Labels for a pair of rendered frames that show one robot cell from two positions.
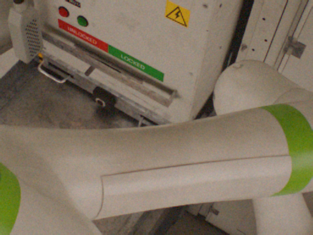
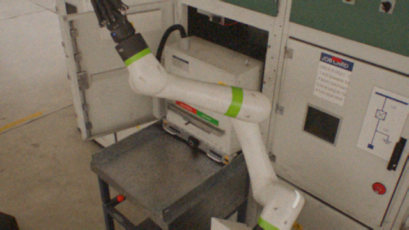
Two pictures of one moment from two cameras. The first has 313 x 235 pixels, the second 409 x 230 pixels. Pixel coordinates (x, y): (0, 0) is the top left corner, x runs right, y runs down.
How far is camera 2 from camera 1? 1.06 m
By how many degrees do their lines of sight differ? 22
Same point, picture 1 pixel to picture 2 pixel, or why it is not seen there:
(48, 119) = (164, 149)
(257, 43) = not seen: hidden behind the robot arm
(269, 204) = (250, 159)
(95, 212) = (168, 89)
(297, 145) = (235, 92)
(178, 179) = (193, 87)
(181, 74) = (225, 120)
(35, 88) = (160, 137)
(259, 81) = not seen: hidden behind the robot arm
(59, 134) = not seen: hidden behind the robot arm
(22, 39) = (157, 103)
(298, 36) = (280, 103)
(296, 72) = (282, 124)
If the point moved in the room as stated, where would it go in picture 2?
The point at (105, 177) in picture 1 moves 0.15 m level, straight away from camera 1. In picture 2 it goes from (172, 79) to (179, 61)
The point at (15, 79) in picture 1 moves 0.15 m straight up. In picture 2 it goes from (151, 133) to (149, 112)
